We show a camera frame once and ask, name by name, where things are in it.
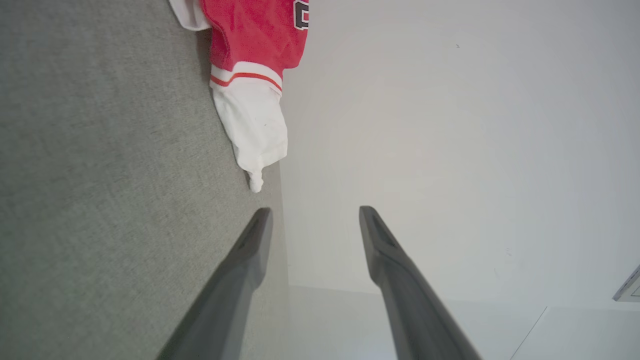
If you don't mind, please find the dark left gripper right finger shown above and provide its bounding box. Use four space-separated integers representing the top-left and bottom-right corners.
358 205 483 360

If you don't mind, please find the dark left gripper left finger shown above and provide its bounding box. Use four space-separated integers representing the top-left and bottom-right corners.
156 207 274 360

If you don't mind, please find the red white baseball shirt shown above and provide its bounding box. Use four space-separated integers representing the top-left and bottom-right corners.
168 0 310 194

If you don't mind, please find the dark framed panel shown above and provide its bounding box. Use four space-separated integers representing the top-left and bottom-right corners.
612 265 640 303

